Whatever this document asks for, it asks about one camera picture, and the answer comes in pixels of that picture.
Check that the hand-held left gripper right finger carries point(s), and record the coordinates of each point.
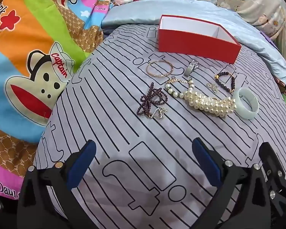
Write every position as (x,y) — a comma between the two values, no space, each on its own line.
(205,164)

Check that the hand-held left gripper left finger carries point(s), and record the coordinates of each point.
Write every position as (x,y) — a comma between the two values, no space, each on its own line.
(83,164)

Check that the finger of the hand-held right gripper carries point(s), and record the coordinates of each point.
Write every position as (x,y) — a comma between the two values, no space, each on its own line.
(269,162)

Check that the pale green jade bangle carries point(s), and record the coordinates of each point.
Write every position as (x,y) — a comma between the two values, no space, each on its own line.
(246,113)

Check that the garnet bead strand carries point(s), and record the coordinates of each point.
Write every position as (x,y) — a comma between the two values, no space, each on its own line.
(155,93)

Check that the silver metal wristwatch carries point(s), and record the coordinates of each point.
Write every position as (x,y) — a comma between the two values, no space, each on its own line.
(189,70)

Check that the red cardboard box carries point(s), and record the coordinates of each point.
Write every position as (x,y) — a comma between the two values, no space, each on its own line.
(195,43)

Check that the small silver rhinestone charm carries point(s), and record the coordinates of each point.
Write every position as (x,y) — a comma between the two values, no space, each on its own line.
(213,87)

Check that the gold bangle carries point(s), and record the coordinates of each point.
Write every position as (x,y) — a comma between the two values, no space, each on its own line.
(160,75)

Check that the cartoon monkey printed blanket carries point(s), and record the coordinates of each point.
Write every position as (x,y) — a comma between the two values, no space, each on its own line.
(26,28)

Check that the light blue pillow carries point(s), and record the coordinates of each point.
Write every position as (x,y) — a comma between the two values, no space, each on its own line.
(205,7)

